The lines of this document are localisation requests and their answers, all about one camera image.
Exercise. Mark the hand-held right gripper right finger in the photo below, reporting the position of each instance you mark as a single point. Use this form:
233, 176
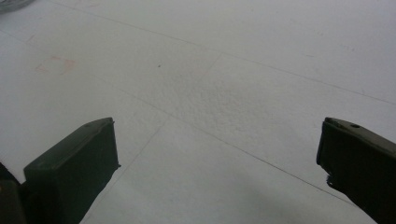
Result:
361, 161

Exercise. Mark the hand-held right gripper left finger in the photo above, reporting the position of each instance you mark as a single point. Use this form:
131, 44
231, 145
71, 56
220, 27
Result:
71, 174

